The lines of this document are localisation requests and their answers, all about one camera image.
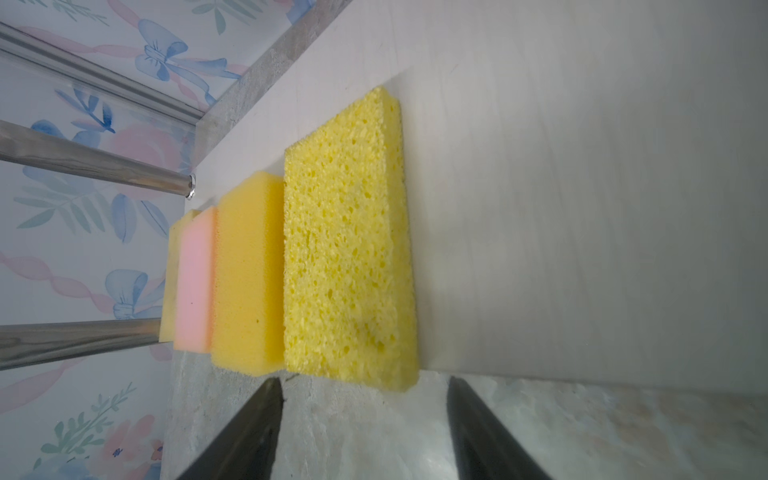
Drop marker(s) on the left aluminium frame post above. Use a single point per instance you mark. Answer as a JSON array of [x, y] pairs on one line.
[[32, 51]]

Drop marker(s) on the yellow sponge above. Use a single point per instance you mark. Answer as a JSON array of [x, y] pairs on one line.
[[167, 324], [248, 330], [349, 299]]

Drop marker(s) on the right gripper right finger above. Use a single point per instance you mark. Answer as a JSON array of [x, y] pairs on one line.
[[483, 447]]

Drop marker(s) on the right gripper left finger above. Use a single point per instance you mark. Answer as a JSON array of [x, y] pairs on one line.
[[246, 447]]

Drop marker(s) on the white two-tier shelf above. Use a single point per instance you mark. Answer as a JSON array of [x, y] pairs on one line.
[[586, 180]]

